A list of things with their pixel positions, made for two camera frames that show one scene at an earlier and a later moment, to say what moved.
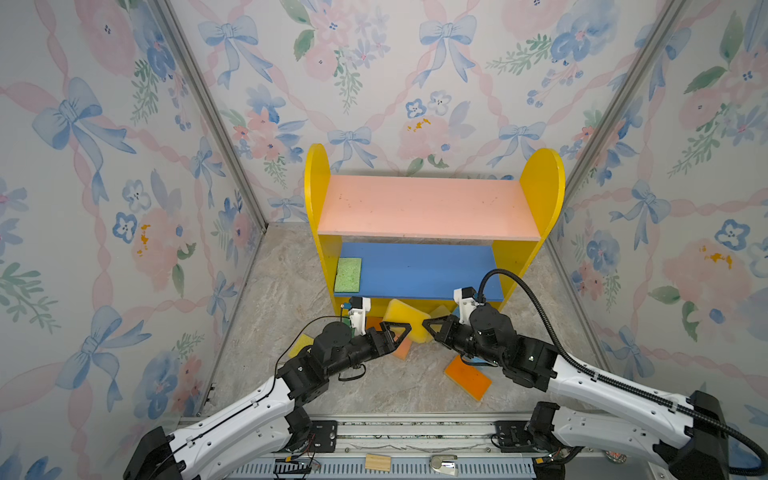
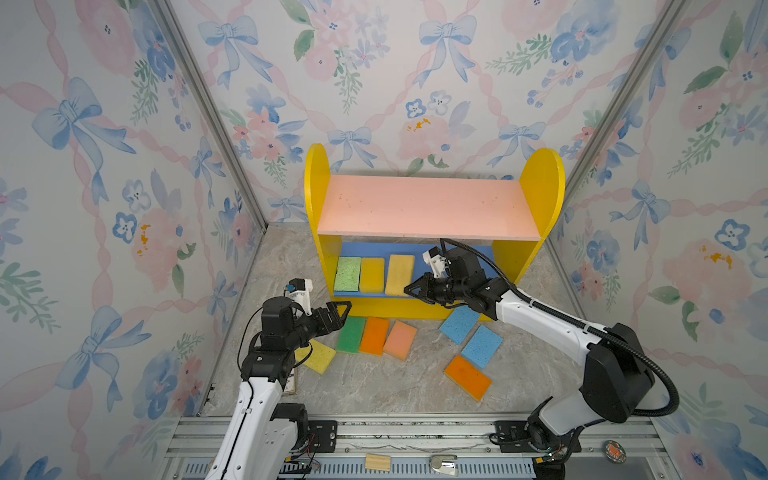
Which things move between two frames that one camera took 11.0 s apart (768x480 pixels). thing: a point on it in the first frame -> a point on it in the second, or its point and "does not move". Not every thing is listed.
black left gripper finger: x=390 y=343 -> x=332 y=318
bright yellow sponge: x=401 y=312 -> x=372 y=275
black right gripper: x=446 y=336 -> x=426 y=291
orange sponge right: x=469 y=378 does not move
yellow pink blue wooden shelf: x=430 y=242 does not move
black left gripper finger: x=386 y=325 -> x=333 y=306
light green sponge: x=349 y=275 does not move
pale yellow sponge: x=439 y=311 -> x=400 y=274
